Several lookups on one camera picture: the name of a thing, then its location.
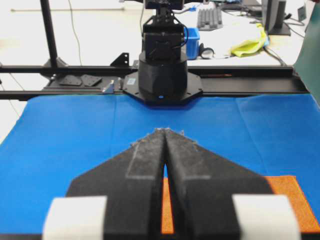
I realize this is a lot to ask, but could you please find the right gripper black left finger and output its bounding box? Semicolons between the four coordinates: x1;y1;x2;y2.
66;130;165;240

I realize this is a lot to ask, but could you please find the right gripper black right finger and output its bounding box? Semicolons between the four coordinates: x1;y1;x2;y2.
165;129;273;240

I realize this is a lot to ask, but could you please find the orange towel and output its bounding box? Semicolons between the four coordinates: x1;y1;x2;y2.
160;175;320;237

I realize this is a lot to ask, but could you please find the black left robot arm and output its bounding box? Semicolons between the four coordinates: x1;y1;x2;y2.
122;0;203;105

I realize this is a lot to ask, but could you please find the blue table cloth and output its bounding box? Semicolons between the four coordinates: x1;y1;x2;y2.
0;94;320;234

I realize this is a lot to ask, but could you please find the yellow-green cloth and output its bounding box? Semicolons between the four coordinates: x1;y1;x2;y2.
229;23;269;58

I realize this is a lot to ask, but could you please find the blue plastic bin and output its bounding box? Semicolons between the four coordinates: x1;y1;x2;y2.
184;27;200;60

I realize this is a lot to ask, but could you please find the dark green backdrop sheet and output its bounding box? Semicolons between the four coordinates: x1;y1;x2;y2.
294;3;320;102

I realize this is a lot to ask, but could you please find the grey keyboard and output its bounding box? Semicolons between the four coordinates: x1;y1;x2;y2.
196;8;223;32

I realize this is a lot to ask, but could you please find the black monitor stand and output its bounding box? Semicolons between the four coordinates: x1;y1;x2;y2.
261;0;291;36

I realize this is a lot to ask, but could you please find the black aluminium frame rail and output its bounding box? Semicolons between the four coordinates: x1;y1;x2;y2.
0;65;308;105

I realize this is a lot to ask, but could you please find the black vertical frame post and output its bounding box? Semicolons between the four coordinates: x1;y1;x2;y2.
40;0;58;68

